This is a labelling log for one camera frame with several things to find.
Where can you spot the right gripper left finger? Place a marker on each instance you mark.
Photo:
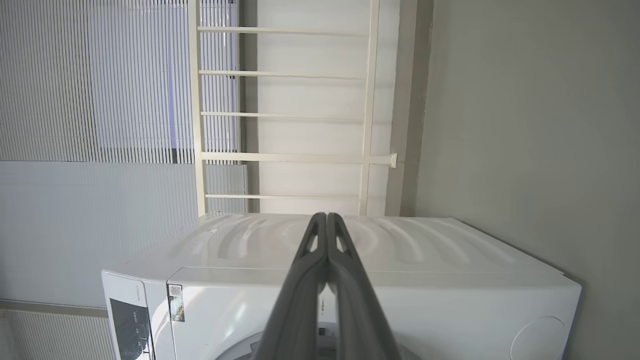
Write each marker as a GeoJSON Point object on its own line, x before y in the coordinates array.
{"type": "Point", "coordinates": [300, 300]}

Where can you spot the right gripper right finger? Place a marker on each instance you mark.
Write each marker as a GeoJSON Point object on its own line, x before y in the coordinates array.
{"type": "Point", "coordinates": [357, 310]}

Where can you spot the white front-load washing machine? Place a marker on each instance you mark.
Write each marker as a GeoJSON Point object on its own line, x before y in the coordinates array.
{"type": "Point", "coordinates": [440, 295]}

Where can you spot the black machine control panel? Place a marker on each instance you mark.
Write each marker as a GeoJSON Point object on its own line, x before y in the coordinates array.
{"type": "Point", "coordinates": [131, 330]}

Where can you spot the small QR code sticker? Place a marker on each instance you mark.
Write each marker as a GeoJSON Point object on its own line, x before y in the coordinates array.
{"type": "Point", "coordinates": [175, 302]}

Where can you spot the round white filter cover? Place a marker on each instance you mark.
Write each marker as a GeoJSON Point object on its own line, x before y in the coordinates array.
{"type": "Point", "coordinates": [537, 340]}

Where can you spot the white ladder shelf rack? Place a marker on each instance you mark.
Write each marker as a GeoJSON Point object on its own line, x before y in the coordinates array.
{"type": "Point", "coordinates": [370, 100]}

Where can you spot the white slatted window blind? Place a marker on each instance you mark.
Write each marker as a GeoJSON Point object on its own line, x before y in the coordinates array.
{"type": "Point", "coordinates": [55, 337]}
{"type": "Point", "coordinates": [75, 75]}

